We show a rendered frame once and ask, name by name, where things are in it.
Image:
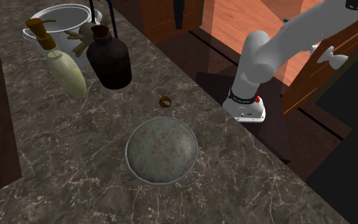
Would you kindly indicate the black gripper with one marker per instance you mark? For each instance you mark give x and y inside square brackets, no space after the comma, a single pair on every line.
[178,12]

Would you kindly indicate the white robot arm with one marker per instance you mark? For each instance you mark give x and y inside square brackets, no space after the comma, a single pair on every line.
[260,59]

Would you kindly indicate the brown wooden door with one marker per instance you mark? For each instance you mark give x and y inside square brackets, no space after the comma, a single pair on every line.
[157,18]

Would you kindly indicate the thin black curved tube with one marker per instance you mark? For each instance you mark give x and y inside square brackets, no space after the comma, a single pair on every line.
[113,21]

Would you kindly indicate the dark brown corked bottle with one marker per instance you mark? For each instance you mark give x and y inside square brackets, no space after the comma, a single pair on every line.
[109,62]

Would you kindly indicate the tan branched figure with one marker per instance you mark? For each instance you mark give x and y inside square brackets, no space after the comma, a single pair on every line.
[84,32]

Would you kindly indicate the white pot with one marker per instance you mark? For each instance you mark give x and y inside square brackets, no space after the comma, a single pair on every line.
[64,18]

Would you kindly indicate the pale green bottle brown cap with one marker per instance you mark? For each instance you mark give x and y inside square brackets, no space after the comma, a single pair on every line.
[67,74]

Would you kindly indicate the speckled grey-green bowl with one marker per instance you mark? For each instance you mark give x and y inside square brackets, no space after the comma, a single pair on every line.
[161,152]

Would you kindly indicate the dark robot stand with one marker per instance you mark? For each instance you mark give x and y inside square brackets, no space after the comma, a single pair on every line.
[271,139]

